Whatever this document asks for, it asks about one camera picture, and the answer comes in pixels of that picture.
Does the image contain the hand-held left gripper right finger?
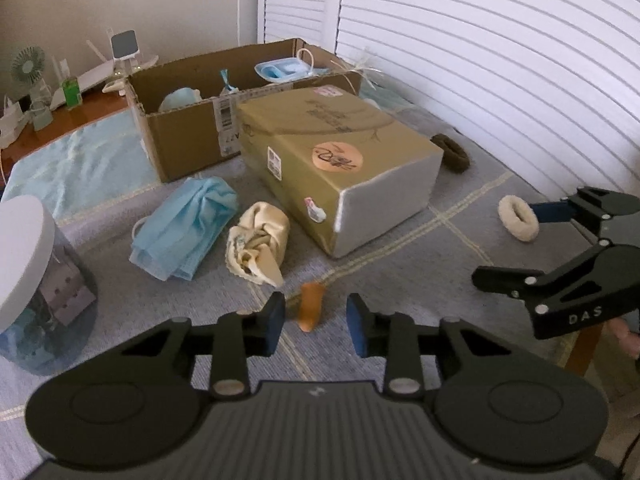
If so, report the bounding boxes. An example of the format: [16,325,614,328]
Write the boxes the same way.
[346,294,518,399]

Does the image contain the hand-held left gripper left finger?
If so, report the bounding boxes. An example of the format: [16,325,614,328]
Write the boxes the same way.
[115,292,287,400]

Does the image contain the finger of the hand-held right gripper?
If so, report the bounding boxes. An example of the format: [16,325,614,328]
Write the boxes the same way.
[529,186,640,242]
[472,241,640,312]

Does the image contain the white scrunchie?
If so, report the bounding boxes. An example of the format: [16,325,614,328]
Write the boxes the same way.
[498,195,541,241]

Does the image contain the small orange cloth piece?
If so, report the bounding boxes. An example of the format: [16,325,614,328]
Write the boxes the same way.
[298,282,326,334]

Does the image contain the cream printed drawstring pouch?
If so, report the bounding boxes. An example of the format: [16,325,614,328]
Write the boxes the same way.
[225,201,292,289]

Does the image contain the brown scrunchie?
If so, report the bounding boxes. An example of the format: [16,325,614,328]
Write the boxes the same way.
[430,133,470,175]

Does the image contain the blue face mask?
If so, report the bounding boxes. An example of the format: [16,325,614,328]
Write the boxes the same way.
[128,175,239,282]

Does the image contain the cardboard box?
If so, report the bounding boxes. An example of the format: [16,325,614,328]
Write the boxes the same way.
[124,37,364,184]

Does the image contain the blue plush toy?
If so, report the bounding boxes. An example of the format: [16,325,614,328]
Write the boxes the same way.
[158,87,204,113]

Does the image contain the blue face masks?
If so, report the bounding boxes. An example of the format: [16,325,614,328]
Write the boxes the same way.
[254,48,317,81]

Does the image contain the person's right hand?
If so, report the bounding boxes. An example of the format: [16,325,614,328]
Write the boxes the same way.
[606,310,640,352]

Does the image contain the grey checked blanket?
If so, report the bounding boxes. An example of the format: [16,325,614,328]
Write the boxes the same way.
[0,105,640,463]

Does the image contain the gold gift box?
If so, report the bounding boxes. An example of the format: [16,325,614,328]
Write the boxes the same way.
[234,85,445,260]

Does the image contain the white louvered door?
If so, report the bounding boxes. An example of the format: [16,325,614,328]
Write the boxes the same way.
[332,0,640,202]
[257,0,347,57]

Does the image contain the clear jar with white lid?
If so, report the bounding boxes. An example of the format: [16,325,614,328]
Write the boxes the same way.
[0,197,99,377]

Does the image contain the light blue towel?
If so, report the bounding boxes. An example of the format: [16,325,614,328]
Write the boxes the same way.
[7,80,403,222]

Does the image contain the wooden nightstand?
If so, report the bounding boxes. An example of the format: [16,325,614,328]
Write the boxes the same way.
[0,91,132,173]

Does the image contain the white router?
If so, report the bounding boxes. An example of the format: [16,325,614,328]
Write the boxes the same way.
[50,39,161,108]

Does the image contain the green bottle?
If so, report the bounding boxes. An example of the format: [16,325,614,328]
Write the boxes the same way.
[60,72,82,110]

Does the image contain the white device with grey screen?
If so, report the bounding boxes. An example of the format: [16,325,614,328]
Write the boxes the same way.
[110,31,139,67]

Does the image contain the white power strip with plugs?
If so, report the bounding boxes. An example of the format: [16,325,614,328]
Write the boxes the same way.
[0,94,32,148]

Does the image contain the small green desk fan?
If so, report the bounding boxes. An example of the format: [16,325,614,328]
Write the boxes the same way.
[12,45,47,87]

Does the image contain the wooden bed frame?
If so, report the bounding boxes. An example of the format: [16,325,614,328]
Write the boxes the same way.
[567,327,601,377]

